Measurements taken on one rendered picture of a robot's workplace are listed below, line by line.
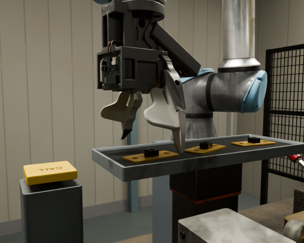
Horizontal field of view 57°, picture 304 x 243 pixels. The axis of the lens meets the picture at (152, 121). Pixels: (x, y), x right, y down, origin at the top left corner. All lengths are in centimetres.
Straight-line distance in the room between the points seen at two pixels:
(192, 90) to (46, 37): 215
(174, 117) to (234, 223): 14
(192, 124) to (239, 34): 28
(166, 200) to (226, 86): 39
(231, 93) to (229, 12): 21
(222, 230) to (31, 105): 254
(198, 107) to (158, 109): 49
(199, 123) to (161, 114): 49
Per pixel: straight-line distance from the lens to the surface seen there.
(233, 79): 79
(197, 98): 83
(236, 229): 34
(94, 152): 46
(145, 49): 38
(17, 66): 278
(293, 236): 38
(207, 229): 33
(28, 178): 37
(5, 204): 293
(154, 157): 42
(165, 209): 92
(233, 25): 81
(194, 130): 84
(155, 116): 35
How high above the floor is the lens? 126
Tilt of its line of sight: 5 degrees down
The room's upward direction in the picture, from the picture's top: straight up
